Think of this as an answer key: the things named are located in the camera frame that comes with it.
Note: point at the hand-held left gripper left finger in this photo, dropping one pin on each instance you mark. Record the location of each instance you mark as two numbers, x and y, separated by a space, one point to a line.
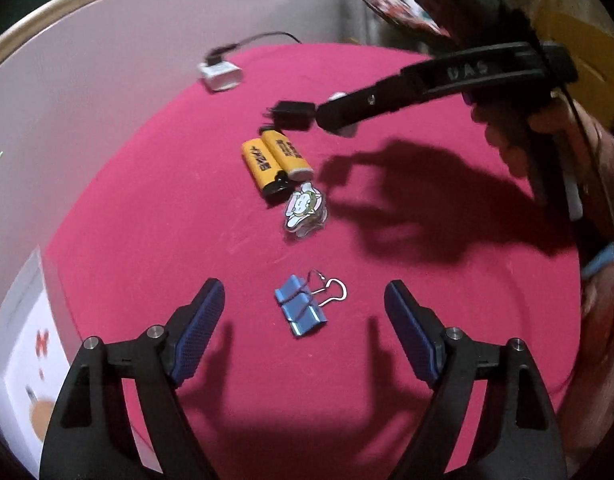
197 340

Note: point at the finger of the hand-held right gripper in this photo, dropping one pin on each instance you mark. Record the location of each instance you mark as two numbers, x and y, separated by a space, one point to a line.
369 100

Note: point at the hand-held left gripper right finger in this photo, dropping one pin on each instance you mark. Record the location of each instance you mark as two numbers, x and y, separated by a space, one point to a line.
409 335

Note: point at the small white object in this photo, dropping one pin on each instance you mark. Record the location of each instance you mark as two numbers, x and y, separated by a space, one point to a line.
348 130

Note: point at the black charger plug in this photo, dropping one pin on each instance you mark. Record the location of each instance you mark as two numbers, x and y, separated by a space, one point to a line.
294 115

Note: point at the blue binder clip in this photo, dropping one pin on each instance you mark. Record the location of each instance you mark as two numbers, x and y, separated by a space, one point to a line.
307 317
289 291

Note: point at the white printed cardboard box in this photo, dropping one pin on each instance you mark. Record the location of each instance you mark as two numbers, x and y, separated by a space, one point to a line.
32 320

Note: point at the person's right forearm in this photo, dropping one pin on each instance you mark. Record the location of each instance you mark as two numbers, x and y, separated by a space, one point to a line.
607 320

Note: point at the person's right hand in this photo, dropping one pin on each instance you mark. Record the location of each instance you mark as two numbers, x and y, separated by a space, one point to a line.
604 185

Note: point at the wooden door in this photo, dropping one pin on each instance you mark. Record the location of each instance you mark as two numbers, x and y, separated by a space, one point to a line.
582 25

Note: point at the floral seat cushion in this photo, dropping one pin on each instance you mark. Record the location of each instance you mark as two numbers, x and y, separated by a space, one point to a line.
392 5

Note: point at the red patterned tablecloth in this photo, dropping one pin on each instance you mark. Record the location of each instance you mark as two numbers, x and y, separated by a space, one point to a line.
212 240

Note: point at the white power strip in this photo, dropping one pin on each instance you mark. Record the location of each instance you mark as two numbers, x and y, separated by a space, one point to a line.
219 77

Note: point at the blue wristband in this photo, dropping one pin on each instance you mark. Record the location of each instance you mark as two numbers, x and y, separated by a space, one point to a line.
602 260

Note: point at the tan window sill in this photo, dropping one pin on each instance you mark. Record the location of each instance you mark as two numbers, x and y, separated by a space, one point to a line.
62 15

